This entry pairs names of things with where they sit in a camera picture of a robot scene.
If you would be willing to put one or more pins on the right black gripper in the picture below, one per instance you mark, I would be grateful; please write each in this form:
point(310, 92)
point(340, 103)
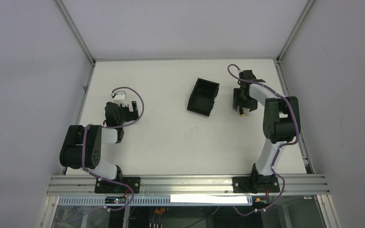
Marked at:
point(242, 103)

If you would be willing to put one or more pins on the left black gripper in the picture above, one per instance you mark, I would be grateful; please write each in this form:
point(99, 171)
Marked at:
point(130, 112)

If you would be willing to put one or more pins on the black yellow screwdriver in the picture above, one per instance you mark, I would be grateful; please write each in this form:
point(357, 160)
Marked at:
point(242, 111)

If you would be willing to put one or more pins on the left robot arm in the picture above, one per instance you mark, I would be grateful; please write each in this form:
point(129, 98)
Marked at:
point(82, 144)

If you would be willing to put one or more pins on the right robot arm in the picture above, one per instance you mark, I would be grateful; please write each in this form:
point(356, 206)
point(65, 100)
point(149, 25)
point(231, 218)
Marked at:
point(280, 125)

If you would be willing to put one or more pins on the black plastic bin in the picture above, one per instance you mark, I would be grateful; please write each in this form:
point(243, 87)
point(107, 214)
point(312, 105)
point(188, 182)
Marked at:
point(202, 98)

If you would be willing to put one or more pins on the small electronics board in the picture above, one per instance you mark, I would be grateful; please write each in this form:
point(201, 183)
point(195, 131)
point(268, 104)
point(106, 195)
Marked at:
point(115, 200)

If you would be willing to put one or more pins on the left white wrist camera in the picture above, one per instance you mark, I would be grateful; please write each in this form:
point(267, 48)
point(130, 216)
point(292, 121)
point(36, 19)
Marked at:
point(119, 98)

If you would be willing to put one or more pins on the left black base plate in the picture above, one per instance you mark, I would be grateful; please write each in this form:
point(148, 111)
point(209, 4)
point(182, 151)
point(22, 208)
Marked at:
point(105, 187)

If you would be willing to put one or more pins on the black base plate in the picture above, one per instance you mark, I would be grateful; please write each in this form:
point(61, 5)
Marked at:
point(105, 187)
point(255, 185)

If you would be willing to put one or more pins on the white slotted cable duct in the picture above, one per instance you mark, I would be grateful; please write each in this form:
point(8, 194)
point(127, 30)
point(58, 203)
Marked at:
point(172, 200)

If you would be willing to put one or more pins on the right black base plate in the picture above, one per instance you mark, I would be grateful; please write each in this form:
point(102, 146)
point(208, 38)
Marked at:
point(255, 185)

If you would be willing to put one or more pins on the aluminium mounting rail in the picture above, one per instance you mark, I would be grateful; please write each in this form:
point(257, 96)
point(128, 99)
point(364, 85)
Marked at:
point(165, 185)

